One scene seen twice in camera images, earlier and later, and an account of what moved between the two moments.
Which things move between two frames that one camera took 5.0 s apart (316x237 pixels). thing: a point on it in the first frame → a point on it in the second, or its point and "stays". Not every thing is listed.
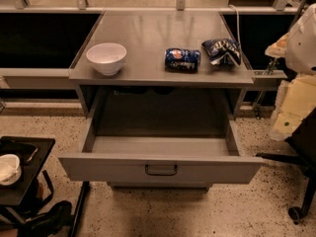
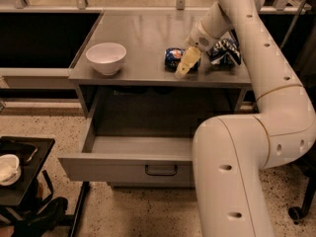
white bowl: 108,57 stays
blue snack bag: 182,60 stays
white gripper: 302,48 → 198,38
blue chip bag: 221,48 stays
